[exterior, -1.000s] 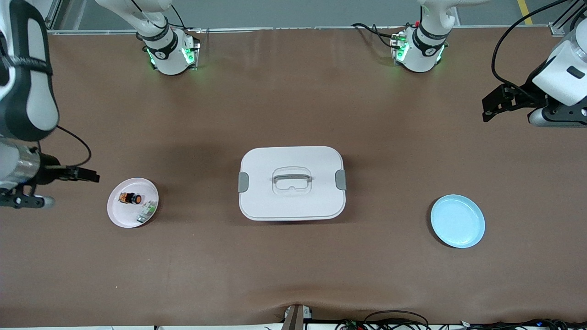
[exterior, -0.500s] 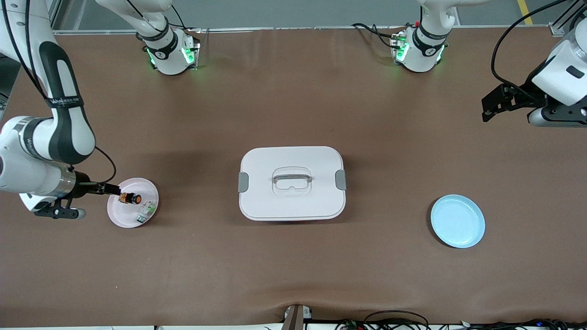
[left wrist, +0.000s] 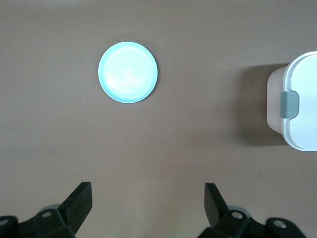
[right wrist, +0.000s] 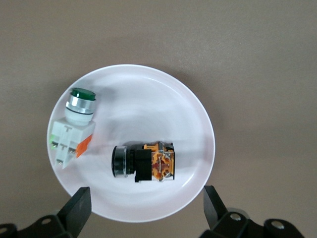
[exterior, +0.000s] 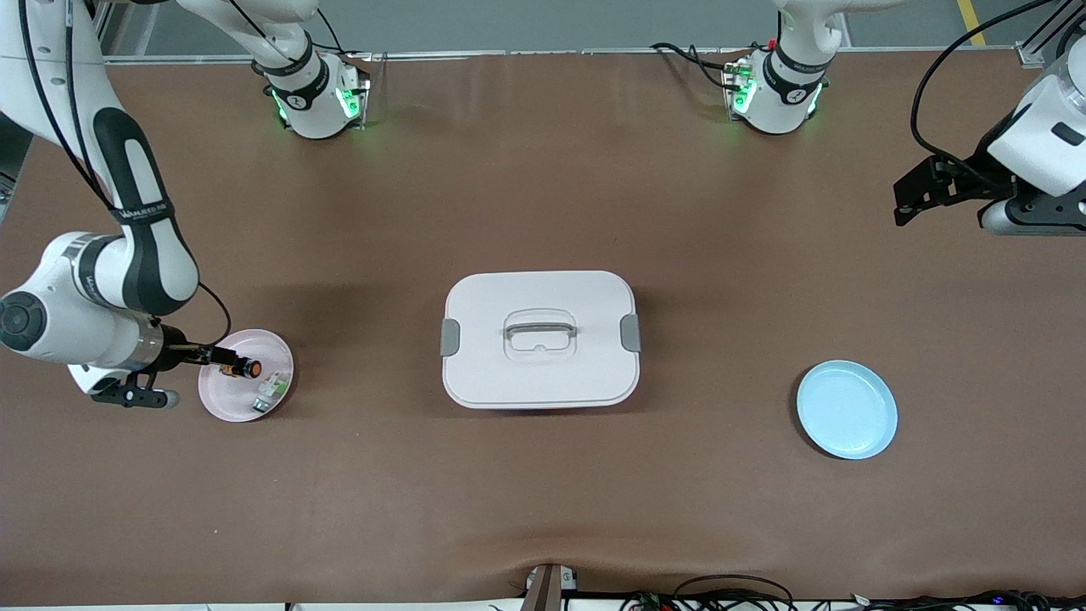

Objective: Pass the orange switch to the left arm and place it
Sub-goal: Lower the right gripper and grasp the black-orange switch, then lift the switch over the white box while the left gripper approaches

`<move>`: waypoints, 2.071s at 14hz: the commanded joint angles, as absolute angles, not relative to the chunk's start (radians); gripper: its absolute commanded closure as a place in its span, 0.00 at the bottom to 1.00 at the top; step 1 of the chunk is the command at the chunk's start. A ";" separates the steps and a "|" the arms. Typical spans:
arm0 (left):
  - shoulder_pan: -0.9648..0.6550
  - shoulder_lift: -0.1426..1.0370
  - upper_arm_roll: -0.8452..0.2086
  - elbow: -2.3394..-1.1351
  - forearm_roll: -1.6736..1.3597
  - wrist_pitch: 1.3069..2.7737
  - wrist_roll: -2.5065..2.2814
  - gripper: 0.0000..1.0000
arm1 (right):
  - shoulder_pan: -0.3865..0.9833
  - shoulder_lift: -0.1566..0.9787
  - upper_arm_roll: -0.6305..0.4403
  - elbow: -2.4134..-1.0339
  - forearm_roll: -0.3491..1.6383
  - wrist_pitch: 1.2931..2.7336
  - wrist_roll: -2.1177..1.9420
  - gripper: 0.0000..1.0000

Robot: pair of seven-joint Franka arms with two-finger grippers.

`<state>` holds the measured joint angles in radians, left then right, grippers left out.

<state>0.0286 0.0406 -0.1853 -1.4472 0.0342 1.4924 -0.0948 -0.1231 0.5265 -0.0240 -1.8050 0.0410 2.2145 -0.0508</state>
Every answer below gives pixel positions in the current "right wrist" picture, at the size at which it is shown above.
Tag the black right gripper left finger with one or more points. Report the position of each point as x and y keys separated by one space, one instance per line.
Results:
x=74 y=210

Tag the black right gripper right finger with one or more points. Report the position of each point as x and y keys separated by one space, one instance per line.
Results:
x=215 y=215

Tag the orange push button switch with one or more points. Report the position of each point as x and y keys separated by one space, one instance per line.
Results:
x=148 y=161

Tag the pink round plate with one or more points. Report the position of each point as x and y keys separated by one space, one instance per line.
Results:
x=148 y=104

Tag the green push button switch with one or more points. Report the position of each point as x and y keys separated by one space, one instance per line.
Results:
x=74 y=124

